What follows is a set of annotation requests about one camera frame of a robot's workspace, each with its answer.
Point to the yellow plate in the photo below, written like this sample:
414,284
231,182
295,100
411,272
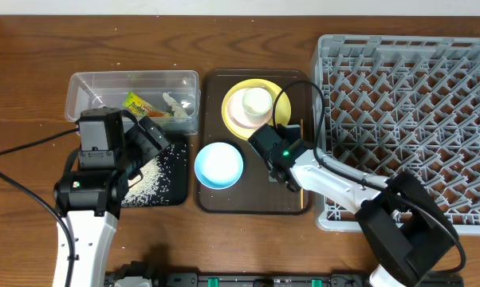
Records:
282,108

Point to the light blue bowl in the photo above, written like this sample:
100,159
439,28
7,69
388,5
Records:
218,165

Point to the spilled rice pile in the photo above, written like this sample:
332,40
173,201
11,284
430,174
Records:
148,187

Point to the white cup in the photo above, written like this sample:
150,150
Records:
257,102

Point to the dark brown serving tray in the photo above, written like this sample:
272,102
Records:
253,193

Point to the clear plastic bin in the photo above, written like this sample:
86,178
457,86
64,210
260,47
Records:
89,90

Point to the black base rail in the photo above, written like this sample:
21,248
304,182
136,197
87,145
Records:
138,274

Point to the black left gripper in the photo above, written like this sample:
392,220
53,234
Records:
148,149

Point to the black tray bin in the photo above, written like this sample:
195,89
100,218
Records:
178,187

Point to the yellow green snack wrapper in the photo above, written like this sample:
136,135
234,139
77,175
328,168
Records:
140,108

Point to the wooden chopstick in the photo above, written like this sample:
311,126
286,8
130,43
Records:
301,190

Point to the grey dishwasher rack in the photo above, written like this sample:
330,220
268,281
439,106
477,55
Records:
389,104

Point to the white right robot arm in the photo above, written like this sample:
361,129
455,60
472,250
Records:
405,228

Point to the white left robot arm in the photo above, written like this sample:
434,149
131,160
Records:
90,193

